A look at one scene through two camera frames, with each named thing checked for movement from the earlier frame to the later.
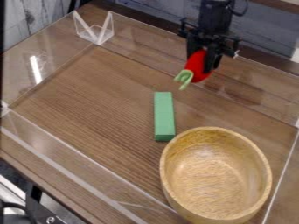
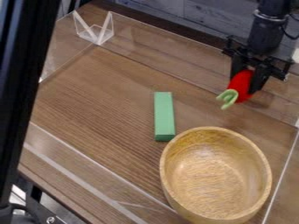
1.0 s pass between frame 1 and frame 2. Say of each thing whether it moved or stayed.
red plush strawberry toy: moved
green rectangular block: stayed
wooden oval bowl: stayed
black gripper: moved
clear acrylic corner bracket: stayed
